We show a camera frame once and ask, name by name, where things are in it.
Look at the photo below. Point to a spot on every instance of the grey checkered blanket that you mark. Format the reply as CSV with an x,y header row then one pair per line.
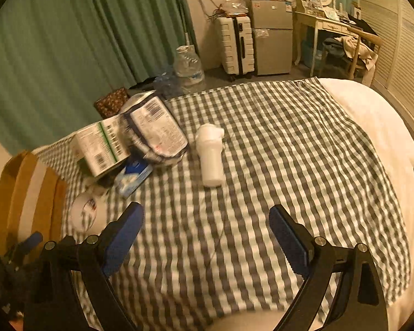
x,y
262,144

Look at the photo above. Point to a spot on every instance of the brown cardboard box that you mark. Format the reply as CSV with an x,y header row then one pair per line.
x,y
27,193

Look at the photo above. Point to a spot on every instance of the white fleece blanket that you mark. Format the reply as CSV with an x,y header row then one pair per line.
x,y
383,124

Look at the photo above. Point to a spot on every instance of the large clear water bottle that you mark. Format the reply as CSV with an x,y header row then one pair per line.
x,y
189,69

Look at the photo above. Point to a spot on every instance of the cream clothes on chair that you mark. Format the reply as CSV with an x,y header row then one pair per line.
x,y
357,48

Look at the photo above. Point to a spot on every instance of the white louvered wardrobe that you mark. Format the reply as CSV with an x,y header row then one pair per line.
x,y
396,41

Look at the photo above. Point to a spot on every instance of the green and white medicine box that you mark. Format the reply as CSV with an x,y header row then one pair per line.
x,y
98,148

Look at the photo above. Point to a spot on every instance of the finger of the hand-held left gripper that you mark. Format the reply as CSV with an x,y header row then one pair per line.
x,y
32,239

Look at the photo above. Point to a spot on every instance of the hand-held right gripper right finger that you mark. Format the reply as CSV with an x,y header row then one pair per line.
x,y
289,239

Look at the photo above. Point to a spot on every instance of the crumpled blue plastic bag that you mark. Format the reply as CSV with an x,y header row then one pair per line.
x,y
167,85

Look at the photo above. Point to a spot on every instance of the blue bin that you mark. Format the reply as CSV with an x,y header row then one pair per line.
x,y
312,53

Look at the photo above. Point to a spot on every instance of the grey mini fridge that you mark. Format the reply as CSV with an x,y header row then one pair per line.
x,y
271,38

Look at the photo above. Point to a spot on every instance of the dark blue snack packet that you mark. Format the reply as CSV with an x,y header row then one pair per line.
x,y
155,127

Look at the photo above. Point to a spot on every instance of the cream dressing table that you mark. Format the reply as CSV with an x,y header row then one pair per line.
x,y
322,24

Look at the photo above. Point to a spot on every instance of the white plastic bottle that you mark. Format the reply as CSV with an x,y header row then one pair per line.
x,y
211,158

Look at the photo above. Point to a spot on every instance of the person's leg in cream pants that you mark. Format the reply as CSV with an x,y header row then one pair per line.
x,y
245,322

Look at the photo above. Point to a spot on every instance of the wooden chair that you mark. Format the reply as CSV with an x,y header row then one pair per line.
x,y
369,39

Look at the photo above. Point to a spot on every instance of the clear plastic bag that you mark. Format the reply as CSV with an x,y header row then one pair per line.
x,y
234,7

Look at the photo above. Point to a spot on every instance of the white suitcase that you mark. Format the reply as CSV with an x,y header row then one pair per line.
x,y
229,44

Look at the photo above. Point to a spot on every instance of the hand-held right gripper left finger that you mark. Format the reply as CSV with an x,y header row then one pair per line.
x,y
122,239

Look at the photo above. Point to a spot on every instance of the white tape roll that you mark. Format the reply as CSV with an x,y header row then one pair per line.
x,y
88,212

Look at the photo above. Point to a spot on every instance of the small blue box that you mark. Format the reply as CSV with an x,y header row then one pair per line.
x,y
134,177

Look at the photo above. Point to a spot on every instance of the brown patterned pouch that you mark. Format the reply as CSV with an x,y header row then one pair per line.
x,y
112,102

